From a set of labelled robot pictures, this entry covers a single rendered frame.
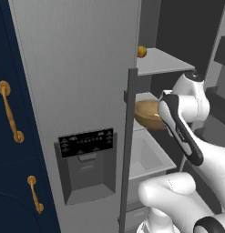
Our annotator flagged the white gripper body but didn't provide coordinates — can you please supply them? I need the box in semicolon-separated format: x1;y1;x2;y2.
159;89;173;102

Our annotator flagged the wooden bowl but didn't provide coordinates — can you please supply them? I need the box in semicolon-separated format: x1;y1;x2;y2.
134;99;167;131

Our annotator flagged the grey fridge shelf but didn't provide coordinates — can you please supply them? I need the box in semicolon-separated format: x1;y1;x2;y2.
136;47;196;77

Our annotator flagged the open fridge door with racks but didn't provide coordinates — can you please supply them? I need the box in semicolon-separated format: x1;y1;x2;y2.
203;0;225;128

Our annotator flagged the white fridge drawer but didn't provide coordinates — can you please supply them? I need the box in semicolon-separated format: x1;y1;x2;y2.
126;128;178;211

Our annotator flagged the fridge body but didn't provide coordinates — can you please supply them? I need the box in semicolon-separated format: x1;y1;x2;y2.
124;0;225;233

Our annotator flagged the grey fridge door with dispenser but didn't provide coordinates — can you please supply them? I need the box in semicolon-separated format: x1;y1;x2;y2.
7;0;142;233

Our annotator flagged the orange round fruit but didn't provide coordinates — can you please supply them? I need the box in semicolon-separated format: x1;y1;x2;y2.
137;45;148;59

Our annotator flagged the navy cupboard door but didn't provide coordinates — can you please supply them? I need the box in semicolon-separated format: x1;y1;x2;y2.
0;0;46;167
0;157;62;233

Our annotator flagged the dark grey fridge door handle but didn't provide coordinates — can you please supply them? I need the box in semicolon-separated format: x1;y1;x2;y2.
118;67;139;233

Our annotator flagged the long brass cupboard handle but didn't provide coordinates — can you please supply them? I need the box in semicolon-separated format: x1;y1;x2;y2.
0;80;26;144

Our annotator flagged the short brass cupboard handle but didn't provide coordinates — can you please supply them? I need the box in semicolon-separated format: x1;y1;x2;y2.
26;175;45;215

